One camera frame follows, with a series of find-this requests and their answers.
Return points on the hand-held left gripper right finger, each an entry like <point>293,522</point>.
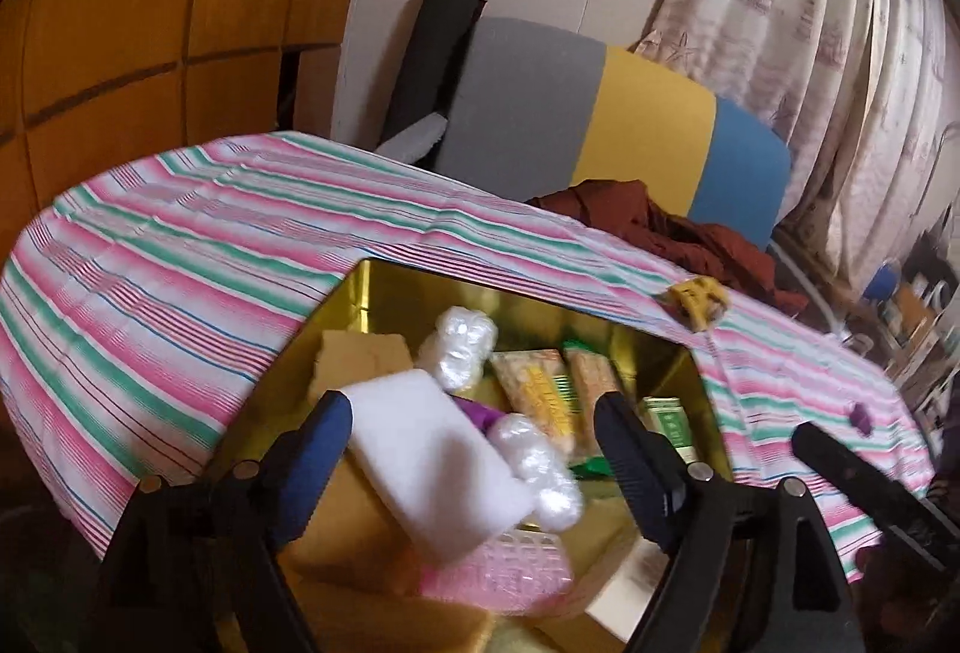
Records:
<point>637,473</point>

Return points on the black rolled mat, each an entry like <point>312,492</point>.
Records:
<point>435,61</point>

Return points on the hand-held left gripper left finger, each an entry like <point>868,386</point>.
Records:
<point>315,465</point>

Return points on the grey yellow blue chair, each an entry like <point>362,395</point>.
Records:
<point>525,98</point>

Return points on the white foam block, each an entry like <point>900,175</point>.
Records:
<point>435,458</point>

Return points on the dark red jacket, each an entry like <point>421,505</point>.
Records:
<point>675,233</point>

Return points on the blue container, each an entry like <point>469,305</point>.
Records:
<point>883,284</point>

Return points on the pink bubble wrap item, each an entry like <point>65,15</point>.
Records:
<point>502,563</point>

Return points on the beige carton box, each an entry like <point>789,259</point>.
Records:
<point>630,585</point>

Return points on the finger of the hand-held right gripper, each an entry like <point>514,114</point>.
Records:
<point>862,480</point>

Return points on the gold tin box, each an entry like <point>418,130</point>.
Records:
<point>390,293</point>

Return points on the small purple bag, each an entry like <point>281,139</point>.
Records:
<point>859,418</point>

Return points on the striped tablecloth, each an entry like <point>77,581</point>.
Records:
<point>187,263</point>

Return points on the printed beige curtain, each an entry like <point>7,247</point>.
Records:
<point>825,61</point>

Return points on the green white carton box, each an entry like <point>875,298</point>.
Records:
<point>671,432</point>

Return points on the wooden cabinet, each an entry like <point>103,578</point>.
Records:
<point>112,23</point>

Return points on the yellow green snack packet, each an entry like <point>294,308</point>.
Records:
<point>532,391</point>
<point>592,376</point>

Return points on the white foam padding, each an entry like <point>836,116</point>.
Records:
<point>412,137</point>

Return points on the purple plastic bag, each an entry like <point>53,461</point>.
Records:
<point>480,413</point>

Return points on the white plastic bag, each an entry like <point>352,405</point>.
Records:
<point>540,473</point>
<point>457,346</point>

